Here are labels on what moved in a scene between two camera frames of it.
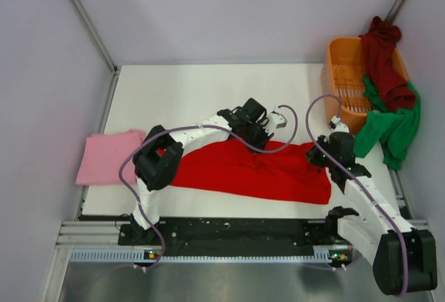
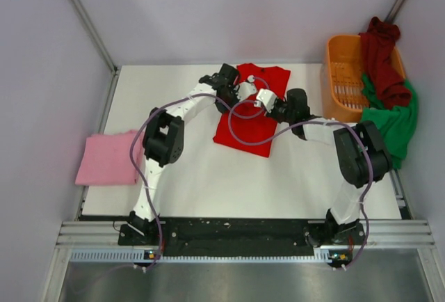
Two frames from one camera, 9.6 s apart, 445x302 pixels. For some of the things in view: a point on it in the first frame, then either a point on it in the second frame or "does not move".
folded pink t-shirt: [102, 154] does not move
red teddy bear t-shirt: [224, 167] -> [243, 124]
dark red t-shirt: [379, 47] does not move
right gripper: [322, 142] -> [279, 101]
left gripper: [265, 137] -> [233, 90]
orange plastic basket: [345, 94] does not move
